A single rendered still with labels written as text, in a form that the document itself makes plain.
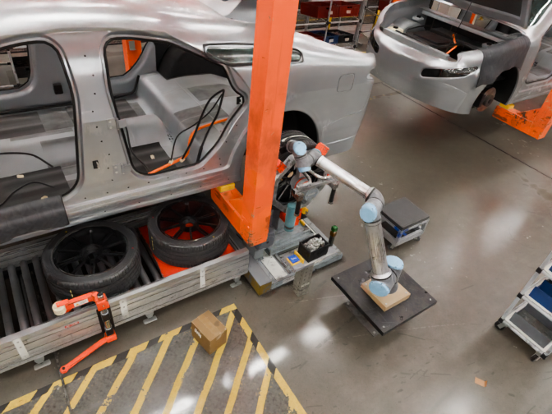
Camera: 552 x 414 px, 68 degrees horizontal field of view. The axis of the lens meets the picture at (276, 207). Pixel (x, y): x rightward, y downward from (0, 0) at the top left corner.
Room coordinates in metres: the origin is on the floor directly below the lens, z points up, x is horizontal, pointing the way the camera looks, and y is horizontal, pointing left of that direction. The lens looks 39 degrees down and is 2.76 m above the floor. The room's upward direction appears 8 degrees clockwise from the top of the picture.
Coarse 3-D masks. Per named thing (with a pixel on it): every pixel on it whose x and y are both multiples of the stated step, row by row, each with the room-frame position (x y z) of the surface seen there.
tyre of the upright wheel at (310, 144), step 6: (282, 132) 2.89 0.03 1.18; (288, 132) 2.90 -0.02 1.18; (294, 132) 2.94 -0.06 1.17; (300, 132) 2.98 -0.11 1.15; (282, 138) 2.82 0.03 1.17; (288, 138) 2.81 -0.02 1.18; (294, 138) 2.82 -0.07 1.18; (300, 138) 2.84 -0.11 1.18; (306, 138) 2.88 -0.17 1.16; (306, 144) 2.79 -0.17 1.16; (312, 144) 2.83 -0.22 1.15; (282, 156) 2.65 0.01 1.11; (324, 156) 2.92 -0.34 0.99; (282, 204) 2.70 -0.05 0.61
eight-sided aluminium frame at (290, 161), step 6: (306, 150) 2.76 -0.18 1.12; (288, 156) 2.65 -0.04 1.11; (288, 162) 2.64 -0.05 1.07; (294, 162) 2.62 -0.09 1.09; (288, 168) 2.59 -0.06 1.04; (276, 174) 2.59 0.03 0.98; (282, 174) 2.56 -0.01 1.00; (324, 174) 2.83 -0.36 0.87; (276, 180) 2.53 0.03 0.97; (318, 180) 2.86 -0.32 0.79; (276, 186) 2.53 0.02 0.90; (318, 186) 2.84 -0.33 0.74; (276, 192) 2.54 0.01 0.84; (318, 192) 2.82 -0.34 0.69; (276, 204) 2.55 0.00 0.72; (306, 204) 2.75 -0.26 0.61; (282, 210) 2.59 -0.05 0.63
